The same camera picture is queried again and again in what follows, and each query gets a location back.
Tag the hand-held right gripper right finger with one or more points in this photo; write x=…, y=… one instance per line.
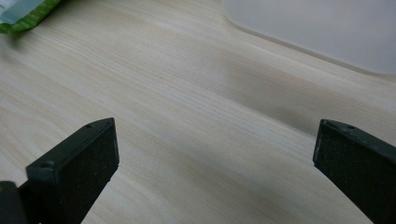
x=358, y=168

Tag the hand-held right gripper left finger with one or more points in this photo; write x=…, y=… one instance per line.
x=74, y=174

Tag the white plastic board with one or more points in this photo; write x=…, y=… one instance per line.
x=314, y=28

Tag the green snack packet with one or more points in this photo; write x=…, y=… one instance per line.
x=29, y=14

